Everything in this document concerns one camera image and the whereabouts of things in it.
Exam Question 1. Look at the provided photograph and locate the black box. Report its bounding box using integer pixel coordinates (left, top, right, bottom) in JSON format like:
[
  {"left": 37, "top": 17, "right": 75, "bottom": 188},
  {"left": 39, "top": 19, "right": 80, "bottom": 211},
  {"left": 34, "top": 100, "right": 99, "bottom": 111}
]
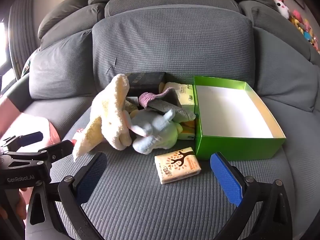
[{"left": 124, "top": 72, "right": 167, "bottom": 98}]

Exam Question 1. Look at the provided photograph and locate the person's left forearm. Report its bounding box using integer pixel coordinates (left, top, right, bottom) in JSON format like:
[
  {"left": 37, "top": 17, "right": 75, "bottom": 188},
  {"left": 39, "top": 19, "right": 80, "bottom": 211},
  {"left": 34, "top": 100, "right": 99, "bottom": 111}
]
[{"left": 0, "top": 96, "right": 23, "bottom": 140}]

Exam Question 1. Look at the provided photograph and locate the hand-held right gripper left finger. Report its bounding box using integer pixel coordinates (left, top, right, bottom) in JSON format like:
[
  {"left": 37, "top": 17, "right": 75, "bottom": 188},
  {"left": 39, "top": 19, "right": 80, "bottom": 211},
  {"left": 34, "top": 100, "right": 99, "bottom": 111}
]
[{"left": 26, "top": 151, "right": 108, "bottom": 240}]

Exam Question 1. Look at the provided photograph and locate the purple grey towel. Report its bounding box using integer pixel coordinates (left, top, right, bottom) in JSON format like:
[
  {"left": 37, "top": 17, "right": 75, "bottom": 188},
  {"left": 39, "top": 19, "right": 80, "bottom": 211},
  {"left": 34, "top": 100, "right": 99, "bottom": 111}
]
[{"left": 138, "top": 87, "right": 196, "bottom": 122}]

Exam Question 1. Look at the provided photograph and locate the person's left hand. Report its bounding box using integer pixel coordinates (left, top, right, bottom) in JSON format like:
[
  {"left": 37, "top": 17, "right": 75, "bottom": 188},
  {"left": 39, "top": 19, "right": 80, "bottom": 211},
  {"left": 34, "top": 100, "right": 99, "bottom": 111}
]
[{"left": 15, "top": 187, "right": 28, "bottom": 219}]

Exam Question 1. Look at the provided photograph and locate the bright window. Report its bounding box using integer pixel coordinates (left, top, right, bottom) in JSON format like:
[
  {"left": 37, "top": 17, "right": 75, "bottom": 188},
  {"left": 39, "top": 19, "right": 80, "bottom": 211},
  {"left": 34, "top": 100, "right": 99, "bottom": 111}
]
[{"left": 0, "top": 17, "right": 10, "bottom": 70}]

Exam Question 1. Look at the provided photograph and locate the red white plush toy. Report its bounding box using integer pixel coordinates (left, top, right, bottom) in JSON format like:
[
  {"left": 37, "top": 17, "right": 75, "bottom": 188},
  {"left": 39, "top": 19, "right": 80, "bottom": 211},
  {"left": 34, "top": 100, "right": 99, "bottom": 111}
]
[{"left": 72, "top": 127, "right": 85, "bottom": 145}]

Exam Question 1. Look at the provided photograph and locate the tree print tissue pack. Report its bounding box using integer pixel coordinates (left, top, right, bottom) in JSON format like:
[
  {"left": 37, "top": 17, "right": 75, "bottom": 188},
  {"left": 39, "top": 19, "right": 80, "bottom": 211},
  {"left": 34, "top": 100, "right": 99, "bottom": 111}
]
[{"left": 154, "top": 147, "right": 202, "bottom": 185}]

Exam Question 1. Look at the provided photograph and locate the pile of colourful plush toys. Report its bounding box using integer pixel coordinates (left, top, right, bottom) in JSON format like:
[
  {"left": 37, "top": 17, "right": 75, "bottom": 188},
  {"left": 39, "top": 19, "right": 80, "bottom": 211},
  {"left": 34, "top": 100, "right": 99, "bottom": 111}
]
[{"left": 269, "top": 0, "right": 320, "bottom": 53}]

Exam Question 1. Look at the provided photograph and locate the grey sofa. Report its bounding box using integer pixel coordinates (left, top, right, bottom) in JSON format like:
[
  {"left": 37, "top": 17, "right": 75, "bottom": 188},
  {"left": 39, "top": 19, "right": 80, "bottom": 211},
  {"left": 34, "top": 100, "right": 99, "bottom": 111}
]
[{"left": 7, "top": 0, "right": 320, "bottom": 240}]

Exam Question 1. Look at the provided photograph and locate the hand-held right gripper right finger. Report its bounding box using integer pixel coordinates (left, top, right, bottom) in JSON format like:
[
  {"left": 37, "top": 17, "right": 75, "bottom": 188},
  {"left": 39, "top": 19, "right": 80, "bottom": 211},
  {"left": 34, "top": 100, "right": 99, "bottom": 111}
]
[{"left": 210, "top": 151, "right": 293, "bottom": 240}]

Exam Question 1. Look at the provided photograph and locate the green white tissue pack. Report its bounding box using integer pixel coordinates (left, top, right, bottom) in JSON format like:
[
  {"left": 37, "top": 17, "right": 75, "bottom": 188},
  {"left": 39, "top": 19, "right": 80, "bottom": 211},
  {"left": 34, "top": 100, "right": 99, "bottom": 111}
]
[{"left": 162, "top": 82, "right": 195, "bottom": 114}]

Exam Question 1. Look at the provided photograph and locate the green cardboard box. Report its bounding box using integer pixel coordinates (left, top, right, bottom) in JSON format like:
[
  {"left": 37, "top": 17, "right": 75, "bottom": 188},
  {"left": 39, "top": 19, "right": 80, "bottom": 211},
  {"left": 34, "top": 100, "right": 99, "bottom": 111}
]
[{"left": 193, "top": 76, "right": 286, "bottom": 161}]

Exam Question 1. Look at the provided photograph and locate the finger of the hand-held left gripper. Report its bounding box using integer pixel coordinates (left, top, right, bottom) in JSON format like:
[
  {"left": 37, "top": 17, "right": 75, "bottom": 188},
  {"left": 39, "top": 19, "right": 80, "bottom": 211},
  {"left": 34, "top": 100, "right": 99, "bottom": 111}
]
[
  {"left": 37, "top": 140, "right": 75, "bottom": 167},
  {"left": 1, "top": 131, "right": 44, "bottom": 153}
]

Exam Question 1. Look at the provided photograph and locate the light blue plush elephant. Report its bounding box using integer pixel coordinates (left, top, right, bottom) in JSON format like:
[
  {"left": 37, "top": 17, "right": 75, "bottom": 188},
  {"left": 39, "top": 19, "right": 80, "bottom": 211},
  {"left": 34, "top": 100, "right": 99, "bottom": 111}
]
[{"left": 129, "top": 109, "right": 179, "bottom": 155}]

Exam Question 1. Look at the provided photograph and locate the blue floral tissue pack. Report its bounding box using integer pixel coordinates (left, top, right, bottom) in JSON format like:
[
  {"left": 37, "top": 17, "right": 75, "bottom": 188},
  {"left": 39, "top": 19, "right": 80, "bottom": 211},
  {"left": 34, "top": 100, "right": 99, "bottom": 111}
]
[{"left": 179, "top": 120, "right": 196, "bottom": 141}]

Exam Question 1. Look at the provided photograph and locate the cream plush rabbit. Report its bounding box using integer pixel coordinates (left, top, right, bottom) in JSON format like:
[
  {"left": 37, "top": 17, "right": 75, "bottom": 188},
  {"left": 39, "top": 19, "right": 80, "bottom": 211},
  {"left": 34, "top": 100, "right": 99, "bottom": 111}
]
[{"left": 72, "top": 74, "right": 133, "bottom": 163}]

